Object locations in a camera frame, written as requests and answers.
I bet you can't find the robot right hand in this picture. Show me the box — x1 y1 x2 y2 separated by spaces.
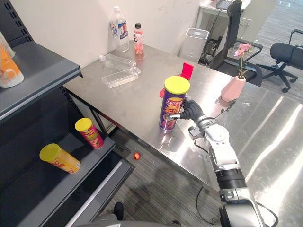
165 99 205 122

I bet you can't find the purple chips can yellow lid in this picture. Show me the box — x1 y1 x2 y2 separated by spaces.
159 75 191 131

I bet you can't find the red chips can yellow lid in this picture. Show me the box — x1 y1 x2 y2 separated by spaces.
74 117 105 150

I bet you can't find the dark grey shelf unit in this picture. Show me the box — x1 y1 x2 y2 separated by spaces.
0 0 135 227

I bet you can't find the red plastic stand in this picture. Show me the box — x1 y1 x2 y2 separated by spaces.
178 62 195 80

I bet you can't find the pink ceramic vase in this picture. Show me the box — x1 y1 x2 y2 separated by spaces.
220 76 247 103

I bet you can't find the white air purifier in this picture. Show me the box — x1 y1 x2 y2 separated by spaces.
180 27 210 63

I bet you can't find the clear plastic tray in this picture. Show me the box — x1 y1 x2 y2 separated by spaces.
101 67 142 89
99 53 137 70

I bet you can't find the pink artificial flower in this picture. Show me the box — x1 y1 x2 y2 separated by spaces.
233 43 253 79

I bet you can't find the pink drink bottle black cap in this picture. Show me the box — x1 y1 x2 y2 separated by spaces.
133 23 145 55

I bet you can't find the black high-back office chair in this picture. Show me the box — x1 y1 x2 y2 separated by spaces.
207 0 264 87

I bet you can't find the white desk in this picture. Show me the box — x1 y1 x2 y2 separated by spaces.
196 0 237 31

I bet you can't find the large clear water bottle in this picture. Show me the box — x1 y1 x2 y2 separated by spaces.
109 6 130 53

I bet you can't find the black low-back office chair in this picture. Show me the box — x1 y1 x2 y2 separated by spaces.
256 29 303 93

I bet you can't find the laptop computer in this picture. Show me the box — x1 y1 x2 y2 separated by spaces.
216 0 234 9

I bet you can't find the orange and white snack bag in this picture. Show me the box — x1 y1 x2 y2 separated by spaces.
0 30 25 89

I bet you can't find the thin black table cable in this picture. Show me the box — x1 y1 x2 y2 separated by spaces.
212 100 237 117

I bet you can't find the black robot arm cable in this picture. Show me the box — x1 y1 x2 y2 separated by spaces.
196 186 222 225

